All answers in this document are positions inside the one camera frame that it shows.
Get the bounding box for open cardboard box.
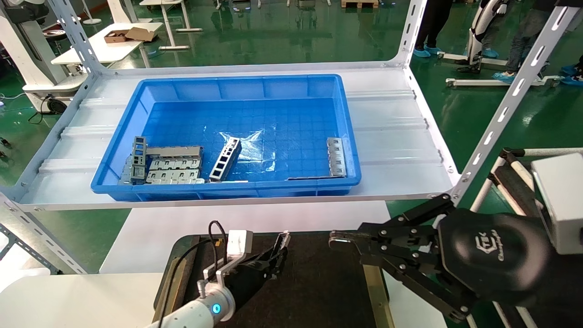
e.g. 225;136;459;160
104;27;156;44

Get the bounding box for black floor cable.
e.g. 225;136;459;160
27;93;56;124

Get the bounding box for grey metal part square holes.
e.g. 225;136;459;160
209;138;242;183

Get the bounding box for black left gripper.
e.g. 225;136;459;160
224;235;290;311

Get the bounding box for blue shoe cover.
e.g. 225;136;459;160
560;64;583;87

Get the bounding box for white machine column base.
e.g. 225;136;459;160
0;0;88;114

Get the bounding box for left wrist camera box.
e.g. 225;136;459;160
227;230;254;256

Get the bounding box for clear plastic film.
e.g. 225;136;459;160
219;130;276;172

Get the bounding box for flat grey slotted metal part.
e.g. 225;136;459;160
326;137;348;178

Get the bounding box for silver camera mount bracket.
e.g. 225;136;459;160
202;254;245;286

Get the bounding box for white desk with legs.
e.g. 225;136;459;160
139;0;204;51

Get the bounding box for person black trousers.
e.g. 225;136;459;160
413;0;453;58

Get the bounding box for white metal shelf rack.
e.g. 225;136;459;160
0;0;570;275

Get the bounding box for blue plastic bin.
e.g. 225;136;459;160
90;74;363;202

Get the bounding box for white tube cart black pads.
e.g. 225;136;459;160
469;147;583;328

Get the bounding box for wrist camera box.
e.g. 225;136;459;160
227;230;254;256
531;153;583;255

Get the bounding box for grey slotted metal plate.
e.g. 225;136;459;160
148;157;202;172

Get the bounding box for long grey metal bar part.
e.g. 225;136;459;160
146;146;204;159

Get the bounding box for upright grey metal frame part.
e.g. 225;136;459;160
131;136;148;184

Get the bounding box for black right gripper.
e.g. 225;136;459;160
329;193;583;328

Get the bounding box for black container tray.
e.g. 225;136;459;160
153;230;388;328

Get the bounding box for stack of grey brackets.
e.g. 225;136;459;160
146;169;205;185

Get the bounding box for white black robot legs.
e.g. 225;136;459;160
455;0;509;74

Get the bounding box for white floor frame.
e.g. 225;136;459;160
437;51;563;88

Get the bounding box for person blue jeans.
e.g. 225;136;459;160
492;0;555;85

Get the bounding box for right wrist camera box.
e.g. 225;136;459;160
531;153;583;255

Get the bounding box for white work table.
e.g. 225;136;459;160
51;22;164;70

